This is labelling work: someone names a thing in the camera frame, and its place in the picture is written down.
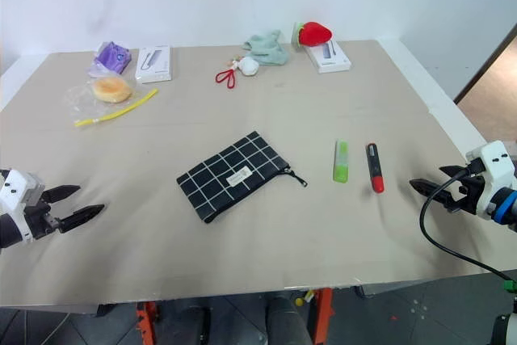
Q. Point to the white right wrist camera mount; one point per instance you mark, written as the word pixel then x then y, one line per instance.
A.
pixel 497 167

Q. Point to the dark rounded shape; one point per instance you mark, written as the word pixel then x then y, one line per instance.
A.
pixel 284 321

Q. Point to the orange table frame leg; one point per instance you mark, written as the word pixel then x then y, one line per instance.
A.
pixel 323 316
pixel 145 322

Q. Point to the white box with grey print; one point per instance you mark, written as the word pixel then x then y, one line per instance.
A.
pixel 332 59
pixel 154 65

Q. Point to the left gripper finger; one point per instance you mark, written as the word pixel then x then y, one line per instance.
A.
pixel 60 192
pixel 81 216

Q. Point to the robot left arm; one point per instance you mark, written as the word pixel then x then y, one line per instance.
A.
pixel 8 232

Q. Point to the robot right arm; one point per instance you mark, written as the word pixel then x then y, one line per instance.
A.
pixel 507 207

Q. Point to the beige table cover sheet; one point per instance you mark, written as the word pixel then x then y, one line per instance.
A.
pixel 258 248

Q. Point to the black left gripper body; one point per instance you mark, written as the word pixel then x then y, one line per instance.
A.
pixel 40 220

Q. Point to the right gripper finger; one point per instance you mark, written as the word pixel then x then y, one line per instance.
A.
pixel 456 171
pixel 430 189

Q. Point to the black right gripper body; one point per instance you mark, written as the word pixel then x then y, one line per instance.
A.
pixel 468 195

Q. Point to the mint green cloth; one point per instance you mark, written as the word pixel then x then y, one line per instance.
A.
pixel 266 49

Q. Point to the bread in plastic bag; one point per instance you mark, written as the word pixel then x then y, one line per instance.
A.
pixel 117 112

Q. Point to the clear plastic bag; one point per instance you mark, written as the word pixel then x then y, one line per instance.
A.
pixel 78 102

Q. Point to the purple plastic pouch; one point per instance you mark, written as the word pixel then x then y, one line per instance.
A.
pixel 113 57

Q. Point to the black checkered zipper pouch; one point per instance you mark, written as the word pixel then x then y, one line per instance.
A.
pixel 226 177

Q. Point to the black red marker pen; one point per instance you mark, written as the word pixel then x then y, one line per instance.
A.
pixel 374 169

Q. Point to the red strawberry plush toy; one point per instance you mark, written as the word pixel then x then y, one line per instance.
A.
pixel 315 34

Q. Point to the green highlighter pen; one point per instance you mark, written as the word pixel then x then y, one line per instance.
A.
pixel 340 162

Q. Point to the round bread bun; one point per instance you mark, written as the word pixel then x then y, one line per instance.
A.
pixel 112 89

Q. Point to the small yellow knob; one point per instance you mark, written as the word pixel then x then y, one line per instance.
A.
pixel 299 302

